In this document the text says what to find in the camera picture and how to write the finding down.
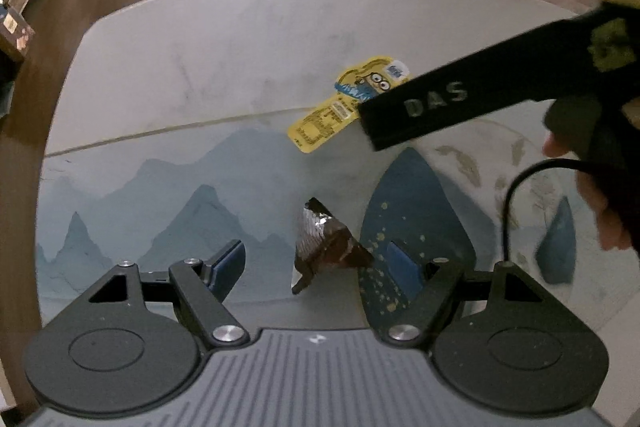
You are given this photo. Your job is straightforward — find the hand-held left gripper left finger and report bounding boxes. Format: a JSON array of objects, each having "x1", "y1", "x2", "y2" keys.
[{"x1": 85, "y1": 239, "x2": 251, "y2": 349}]

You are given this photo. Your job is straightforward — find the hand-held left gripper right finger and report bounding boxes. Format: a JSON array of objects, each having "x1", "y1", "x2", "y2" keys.
[{"x1": 385, "y1": 241, "x2": 551, "y2": 344}]

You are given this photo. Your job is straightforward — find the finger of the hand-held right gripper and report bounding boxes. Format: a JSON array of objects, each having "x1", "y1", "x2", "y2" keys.
[{"x1": 359, "y1": 89, "x2": 404, "y2": 152}]

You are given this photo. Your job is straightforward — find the yellow cartoon snack packet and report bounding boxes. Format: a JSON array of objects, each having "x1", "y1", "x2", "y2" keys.
[{"x1": 287, "y1": 55, "x2": 409, "y2": 154}]

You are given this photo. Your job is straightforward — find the brown foil snack packet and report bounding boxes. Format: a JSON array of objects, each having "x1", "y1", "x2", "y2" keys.
[{"x1": 291, "y1": 197, "x2": 375, "y2": 296}]

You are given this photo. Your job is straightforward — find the person's right hand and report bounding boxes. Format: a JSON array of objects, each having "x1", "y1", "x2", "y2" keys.
[{"x1": 543, "y1": 131, "x2": 640, "y2": 253}]

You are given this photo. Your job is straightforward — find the small patterned box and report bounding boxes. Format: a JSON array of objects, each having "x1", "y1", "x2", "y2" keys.
[{"x1": 0, "y1": 6, "x2": 37, "y2": 64}]

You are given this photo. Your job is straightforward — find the black cable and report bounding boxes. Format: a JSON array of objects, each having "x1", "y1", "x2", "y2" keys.
[{"x1": 501, "y1": 158, "x2": 603, "y2": 264}]

